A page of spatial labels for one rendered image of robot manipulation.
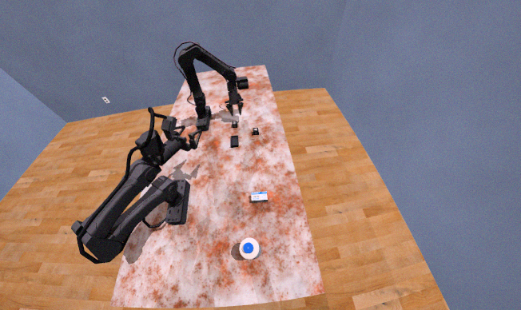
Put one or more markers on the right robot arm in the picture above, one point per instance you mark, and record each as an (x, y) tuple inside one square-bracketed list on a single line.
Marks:
[(100, 224)]

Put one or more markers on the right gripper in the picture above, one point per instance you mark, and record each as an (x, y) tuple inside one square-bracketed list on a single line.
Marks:
[(175, 142)]

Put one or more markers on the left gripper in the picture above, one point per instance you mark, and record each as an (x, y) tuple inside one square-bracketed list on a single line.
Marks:
[(233, 100)]

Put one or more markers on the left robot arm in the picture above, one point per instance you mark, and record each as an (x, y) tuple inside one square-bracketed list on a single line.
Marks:
[(186, 60)]

